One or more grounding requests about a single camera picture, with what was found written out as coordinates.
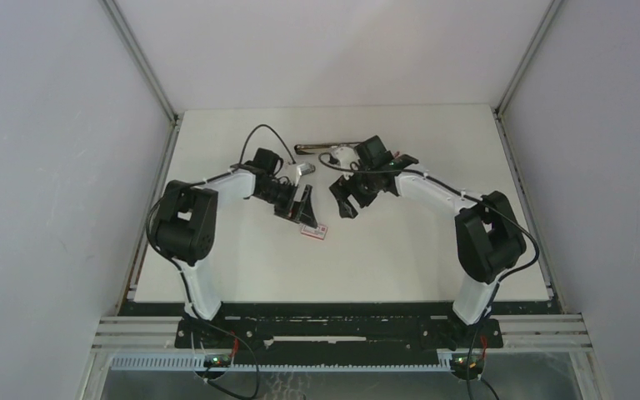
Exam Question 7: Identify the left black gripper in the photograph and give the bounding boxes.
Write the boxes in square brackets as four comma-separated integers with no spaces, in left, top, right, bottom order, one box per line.
[254,181,316,228]

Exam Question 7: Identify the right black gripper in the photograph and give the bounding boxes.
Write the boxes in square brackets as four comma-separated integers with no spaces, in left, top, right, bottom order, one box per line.
[329,161,378,219]

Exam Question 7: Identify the red white staple box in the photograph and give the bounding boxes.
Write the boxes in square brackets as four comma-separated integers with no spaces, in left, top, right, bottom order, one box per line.
[300,224,328,240]

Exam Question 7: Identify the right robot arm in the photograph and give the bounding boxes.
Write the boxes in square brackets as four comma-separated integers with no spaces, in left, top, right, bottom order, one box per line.
[318,136,530,347]

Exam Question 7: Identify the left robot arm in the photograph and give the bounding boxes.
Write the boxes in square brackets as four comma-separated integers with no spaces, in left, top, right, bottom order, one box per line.
[146,148,318,348]

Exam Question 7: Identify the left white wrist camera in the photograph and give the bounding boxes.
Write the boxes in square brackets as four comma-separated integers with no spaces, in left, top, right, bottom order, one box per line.
[293,162,316,185]

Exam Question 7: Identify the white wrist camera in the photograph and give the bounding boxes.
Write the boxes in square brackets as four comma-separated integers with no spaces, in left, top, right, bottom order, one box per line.
[293,162,316,185]
[331,147,358,178]

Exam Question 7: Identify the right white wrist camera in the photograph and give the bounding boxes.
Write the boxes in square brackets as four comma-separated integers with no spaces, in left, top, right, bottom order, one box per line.
[331,147,358,178]

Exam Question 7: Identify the right black camera cable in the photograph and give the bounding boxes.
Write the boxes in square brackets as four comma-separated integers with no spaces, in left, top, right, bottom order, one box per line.
[317,152,541,354]

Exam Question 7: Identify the black camera cable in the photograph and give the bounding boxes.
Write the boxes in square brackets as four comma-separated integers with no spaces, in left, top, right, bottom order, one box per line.
[317,152,541,354]
[146,123,298,322]

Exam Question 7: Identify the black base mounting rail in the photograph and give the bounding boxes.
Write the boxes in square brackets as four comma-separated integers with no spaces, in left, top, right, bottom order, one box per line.
[97,300,562,365]

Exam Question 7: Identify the left black camera cable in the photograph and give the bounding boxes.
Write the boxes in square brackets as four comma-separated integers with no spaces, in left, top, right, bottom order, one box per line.
[146,123,298,322]

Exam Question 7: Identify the left controller board with wires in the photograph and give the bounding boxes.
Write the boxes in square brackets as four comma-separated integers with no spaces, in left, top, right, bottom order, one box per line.
[193,330,261,400]

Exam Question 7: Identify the controller board with wires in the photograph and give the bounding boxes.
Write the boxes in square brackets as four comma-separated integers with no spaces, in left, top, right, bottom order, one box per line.
[450,334,500,400]
[193,330,261,400]

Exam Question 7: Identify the right controller board with wires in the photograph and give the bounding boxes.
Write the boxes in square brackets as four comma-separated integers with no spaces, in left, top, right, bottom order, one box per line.
[450,334,500,400]

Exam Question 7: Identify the white slotted cable duct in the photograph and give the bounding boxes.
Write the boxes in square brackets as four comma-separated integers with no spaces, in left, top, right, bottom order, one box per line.
[109,352,453,373]

